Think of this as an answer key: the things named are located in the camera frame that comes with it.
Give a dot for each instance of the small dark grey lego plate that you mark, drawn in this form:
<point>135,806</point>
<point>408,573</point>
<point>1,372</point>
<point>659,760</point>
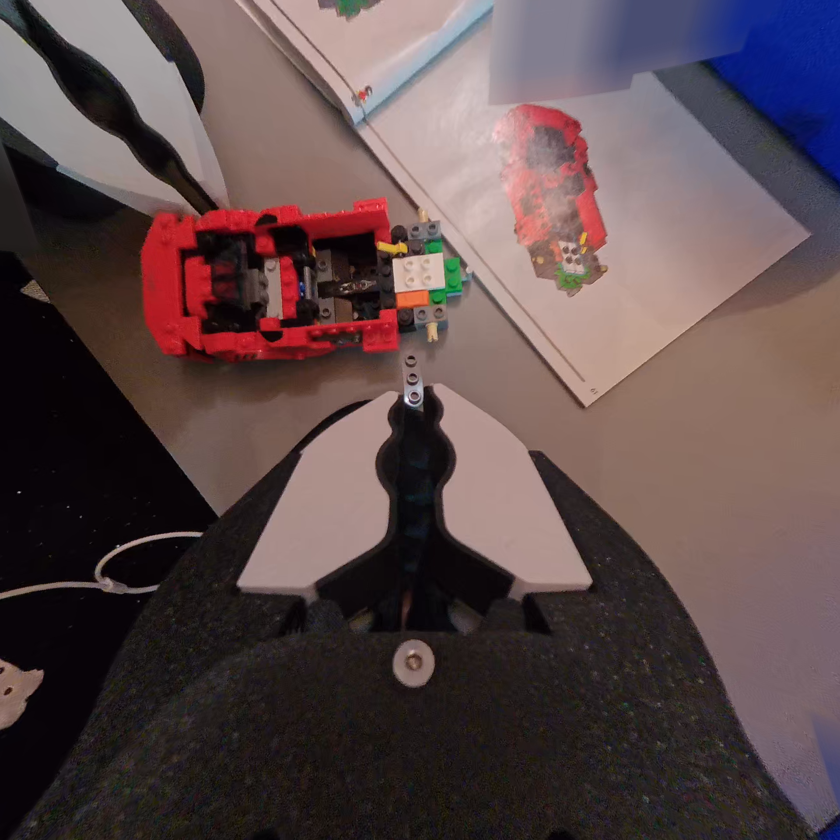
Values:
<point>413,394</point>

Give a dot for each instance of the lego instruction booklet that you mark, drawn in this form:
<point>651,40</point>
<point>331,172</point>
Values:
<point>689,262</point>

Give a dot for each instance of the large blue plastic bin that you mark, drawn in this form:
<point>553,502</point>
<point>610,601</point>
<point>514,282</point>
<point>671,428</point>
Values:
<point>800,85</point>

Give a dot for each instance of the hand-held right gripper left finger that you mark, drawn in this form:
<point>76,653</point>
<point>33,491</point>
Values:
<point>328,518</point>

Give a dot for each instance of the white perforated scrap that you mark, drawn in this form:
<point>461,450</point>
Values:
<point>16,695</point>

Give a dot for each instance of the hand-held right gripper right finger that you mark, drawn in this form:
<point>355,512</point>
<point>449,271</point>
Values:
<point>505,512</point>

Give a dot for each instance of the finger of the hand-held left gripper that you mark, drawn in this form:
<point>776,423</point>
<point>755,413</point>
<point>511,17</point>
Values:
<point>39,98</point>
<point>157,111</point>

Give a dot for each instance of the red lego car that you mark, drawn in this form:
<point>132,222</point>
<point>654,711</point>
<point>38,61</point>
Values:
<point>170,262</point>

